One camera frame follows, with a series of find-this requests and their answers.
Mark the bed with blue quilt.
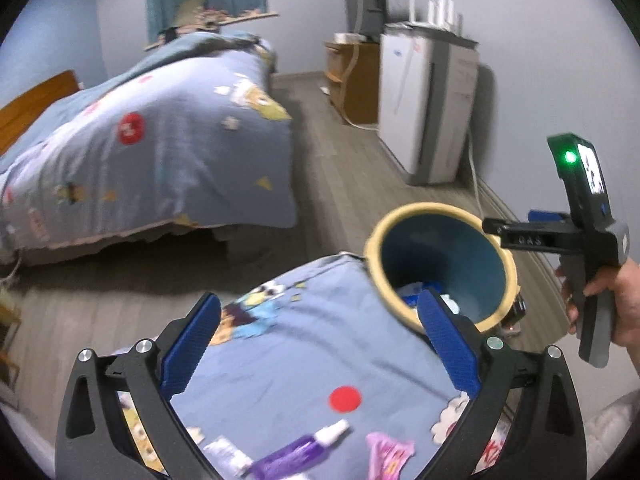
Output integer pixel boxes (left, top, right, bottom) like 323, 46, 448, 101
0, 31, 299, 253

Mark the white standing appliance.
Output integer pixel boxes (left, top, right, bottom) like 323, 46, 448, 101
377, 22, 481, 186

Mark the teal bin with beige rim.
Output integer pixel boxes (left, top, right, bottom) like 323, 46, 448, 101
364, 202, 518, 333

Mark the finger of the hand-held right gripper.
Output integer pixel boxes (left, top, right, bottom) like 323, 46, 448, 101
527, 209, 572, 224
482, 216, 602, 252

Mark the purple tube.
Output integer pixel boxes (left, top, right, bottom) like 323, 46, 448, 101
245, 419, 351, 480

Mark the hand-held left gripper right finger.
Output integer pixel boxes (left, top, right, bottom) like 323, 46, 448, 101
416, 286, 589, 480

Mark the pink wrapper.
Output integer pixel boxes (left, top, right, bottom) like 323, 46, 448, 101
365, 432, 416, 480

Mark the person's right hand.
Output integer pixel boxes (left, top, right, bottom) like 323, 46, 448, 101
555, 259, 640, 349

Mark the blue plastic packet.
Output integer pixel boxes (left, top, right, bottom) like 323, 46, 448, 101
397, 282, 441, 310

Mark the white router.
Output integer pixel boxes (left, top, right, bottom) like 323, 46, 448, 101
407, 0, 463, 36

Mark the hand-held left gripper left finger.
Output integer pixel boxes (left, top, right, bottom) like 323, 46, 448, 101
54, 291, 223, 480

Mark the grey power cable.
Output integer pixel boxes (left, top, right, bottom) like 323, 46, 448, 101
466, 125, 485, 213

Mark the wooden cabinet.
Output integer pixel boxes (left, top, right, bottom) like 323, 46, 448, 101
324, 40, 381, 126

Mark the blue printed blanket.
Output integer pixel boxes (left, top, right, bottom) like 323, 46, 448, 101
115, 254, 511, 480

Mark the white cable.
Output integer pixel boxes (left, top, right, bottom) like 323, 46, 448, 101
342, 42, 379, 132

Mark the black monitor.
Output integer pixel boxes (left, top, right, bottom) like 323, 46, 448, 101
344, 0, 388, 41

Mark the wooden headboard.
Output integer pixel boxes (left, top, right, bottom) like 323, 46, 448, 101
0, 70, 83, 156

